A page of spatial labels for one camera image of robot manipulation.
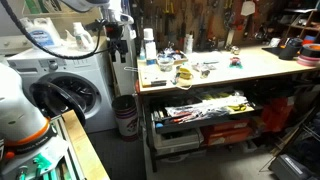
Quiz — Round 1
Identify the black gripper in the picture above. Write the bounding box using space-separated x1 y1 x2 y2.
105 21 130 64

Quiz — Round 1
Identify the white cable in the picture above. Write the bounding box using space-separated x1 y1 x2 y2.
123 66 148 76

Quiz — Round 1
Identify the small blue sanitizer bottle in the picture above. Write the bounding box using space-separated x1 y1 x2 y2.
139 41 147 61

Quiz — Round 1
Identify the blue white spray can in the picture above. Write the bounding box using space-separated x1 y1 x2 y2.
143 28 158 66

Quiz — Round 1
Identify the wooden cutting board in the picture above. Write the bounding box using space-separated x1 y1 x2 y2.
139 64 168 88

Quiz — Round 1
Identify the white washing machine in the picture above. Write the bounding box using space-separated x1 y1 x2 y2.
6 36 118 134

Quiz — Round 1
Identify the small white detergent bottle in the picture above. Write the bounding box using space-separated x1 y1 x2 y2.
72 21 95 52

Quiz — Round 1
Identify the small black flat item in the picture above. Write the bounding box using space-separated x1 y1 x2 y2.
150 79 168 88

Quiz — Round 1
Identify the clear plastic container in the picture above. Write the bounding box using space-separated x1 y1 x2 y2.
157 54 175 73

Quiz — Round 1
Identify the yellow tape measure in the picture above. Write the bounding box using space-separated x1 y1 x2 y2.
176 64 194 81

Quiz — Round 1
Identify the black round washer door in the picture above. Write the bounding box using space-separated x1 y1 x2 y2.
29 80 87 127

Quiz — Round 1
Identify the large white detergent jug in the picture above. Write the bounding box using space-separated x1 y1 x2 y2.
19 17 63 50

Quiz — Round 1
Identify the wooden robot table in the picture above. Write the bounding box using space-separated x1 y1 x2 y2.
61 109 111 180

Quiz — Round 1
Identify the pegboard with hanging tools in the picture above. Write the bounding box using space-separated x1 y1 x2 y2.
136 0 284 52

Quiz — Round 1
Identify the black drawer with tools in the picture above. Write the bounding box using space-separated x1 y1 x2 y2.
149 90 264 135

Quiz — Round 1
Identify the red green small object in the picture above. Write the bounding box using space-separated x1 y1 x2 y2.
229 56 244 70

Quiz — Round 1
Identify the red cardboard box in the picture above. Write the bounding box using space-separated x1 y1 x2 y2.
201 128 254 147
209 119 251 133

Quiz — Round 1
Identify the wooden top workbench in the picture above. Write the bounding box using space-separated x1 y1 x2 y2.
135 44 320 173

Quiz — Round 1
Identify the red bag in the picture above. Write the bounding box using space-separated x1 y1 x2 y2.
261 96 295 133

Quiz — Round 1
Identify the black cup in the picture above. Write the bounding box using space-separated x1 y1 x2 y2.
279 37 304 61

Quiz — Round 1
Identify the wooden cubby shelf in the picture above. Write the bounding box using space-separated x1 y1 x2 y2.
283 8 320 46

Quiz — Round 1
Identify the pink tape roll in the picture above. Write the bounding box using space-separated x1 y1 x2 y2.
296 54 320 68

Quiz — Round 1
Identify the black orange tape roll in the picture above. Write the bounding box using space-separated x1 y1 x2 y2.
300 43 320 59

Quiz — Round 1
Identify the black case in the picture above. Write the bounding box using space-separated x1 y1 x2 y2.
268 153 316 180

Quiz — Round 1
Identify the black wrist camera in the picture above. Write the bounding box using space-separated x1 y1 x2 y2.
84 19 108 33

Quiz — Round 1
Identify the beige strap loop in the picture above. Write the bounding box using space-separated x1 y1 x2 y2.
172 74 195 91

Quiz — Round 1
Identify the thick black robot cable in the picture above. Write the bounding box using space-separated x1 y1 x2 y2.
0 0 112 61

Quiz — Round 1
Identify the aluminium frame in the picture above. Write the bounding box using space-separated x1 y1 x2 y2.
0 116 84 180

